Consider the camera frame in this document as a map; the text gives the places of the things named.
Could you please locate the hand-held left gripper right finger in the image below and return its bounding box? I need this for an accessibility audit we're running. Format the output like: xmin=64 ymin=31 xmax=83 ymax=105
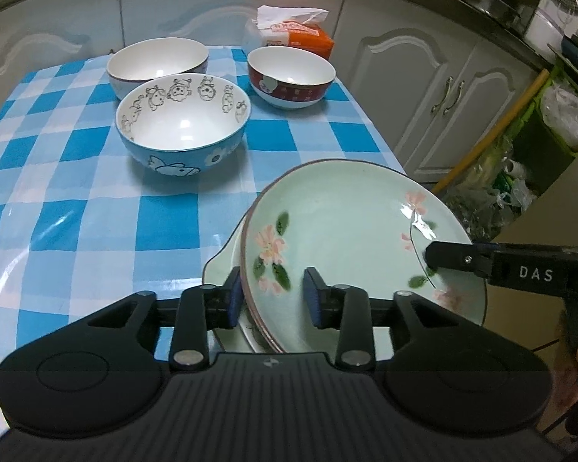
xmin=302 ymin=267 xmax=469 ymax=373

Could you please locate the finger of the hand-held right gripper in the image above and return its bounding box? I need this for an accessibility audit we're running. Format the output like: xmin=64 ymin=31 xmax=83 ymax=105
xmin=423 ymin=241 xmax=500 ymax=281

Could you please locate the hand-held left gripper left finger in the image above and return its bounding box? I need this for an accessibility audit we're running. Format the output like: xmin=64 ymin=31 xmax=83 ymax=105
xmin=76 ymin=267 xmax=245 ymax=372

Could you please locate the white plate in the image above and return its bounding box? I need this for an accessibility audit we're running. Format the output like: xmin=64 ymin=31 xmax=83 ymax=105
xmin=236 ymin=310 xmax=275 ymax=354

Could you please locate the round green floral plate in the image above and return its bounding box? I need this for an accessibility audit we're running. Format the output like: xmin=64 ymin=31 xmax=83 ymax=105
xmin=240 ymin=159 xmax=488 ymax=353

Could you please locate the blue cartoon bowl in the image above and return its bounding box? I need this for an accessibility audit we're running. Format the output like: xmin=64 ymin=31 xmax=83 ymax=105
xmin=115 ymin=74 xmax=251 ymax=179

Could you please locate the red and white bowl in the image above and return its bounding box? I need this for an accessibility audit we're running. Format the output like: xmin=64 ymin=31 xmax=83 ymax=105
xmin=247 ymin=47 xmax=337 ymax=110

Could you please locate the plain white bowl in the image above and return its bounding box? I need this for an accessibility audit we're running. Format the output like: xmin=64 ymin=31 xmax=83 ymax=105
xmin=107 ymin=37 xmax=209 ymax=99

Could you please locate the wooden stick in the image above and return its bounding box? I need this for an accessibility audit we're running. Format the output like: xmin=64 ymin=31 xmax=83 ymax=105
xmin=431 ymin=70 xmax=551 ymax=194

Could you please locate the green bin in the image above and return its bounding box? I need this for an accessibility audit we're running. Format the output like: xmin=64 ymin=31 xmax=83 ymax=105
xmin=509 ymin=64 xmax=578 ymax=156

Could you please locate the white plastic bag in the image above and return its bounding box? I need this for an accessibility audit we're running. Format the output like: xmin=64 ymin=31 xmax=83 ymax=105
xmin=539 ymin=84 xmax=578 ymax=153

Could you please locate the blue checked tablecloth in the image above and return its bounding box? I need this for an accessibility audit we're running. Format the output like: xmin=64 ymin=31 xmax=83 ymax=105
xmin=0 ymin=44 xmax=408 ymax=382

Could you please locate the steel bowl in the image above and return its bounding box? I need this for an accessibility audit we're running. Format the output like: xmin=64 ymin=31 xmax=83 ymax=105
xmin=462 ymin=0 xmax=521 ymax=27

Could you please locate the orange and white tissue pack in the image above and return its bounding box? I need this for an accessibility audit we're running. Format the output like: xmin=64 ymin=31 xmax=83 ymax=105
xmin=243 ymin=5 xmax=336 ymax=61

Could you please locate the metal cabinet handle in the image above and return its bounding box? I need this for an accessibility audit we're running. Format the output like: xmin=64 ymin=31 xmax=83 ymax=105
xmin=430 ymin=77 xmax=454 ymax=116
xmin=444 ymin=80 xmax=466 ymax=117

